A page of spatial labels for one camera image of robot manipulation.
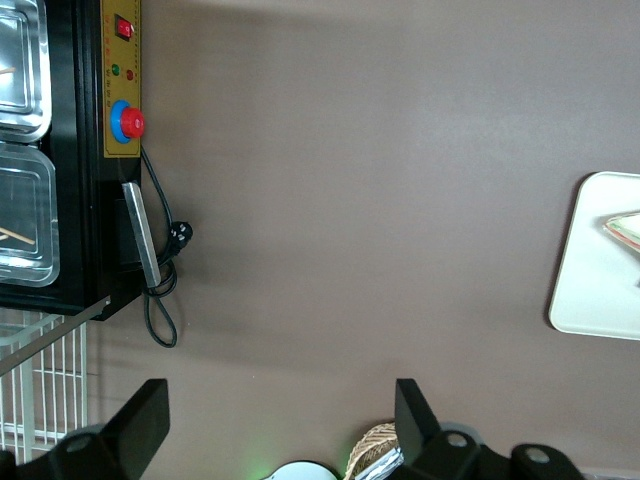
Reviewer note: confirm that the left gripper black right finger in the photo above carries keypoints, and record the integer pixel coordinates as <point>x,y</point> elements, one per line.
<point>415,425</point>

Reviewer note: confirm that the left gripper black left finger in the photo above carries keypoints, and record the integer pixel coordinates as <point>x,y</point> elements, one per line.
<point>142,425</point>

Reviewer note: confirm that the beige serving tray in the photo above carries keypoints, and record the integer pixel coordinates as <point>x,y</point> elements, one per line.
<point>585,280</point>

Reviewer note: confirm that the steel food tray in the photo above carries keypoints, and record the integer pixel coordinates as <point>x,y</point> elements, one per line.
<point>25,200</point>
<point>20,50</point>

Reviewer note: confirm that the black tray sealing machine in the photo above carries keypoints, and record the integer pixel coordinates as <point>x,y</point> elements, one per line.
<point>80,150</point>

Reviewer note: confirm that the light woven wicker basket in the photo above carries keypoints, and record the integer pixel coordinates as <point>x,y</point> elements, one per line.
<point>372,440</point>

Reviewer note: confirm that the aluminium foil container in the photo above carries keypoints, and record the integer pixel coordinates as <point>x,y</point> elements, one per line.
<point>382,465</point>

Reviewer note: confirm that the long flat silver bar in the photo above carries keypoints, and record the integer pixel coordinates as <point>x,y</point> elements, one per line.
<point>55,334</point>

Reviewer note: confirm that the thin wooden stick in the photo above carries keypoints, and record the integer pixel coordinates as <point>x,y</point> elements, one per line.
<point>6,71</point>
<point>20,237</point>

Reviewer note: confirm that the brown table cover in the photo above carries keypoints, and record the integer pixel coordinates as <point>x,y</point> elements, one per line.
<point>350,200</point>

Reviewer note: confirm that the wrapped white triangle sandwich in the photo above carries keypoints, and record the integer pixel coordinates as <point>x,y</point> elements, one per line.
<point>625,230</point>

